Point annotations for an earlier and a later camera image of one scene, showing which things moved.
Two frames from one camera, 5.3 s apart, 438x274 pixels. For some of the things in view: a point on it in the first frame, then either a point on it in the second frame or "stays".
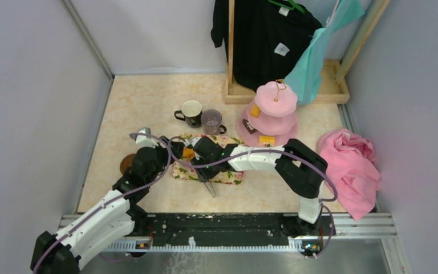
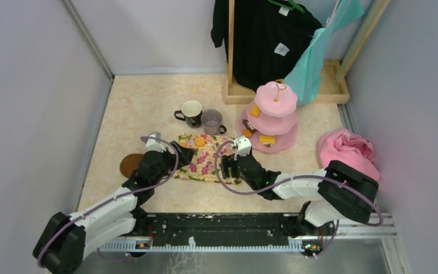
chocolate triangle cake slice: [250, 128] stays
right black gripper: [206, 175] to [224, 166]
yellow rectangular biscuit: [255, 111] stays
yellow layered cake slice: [267, 140] stays
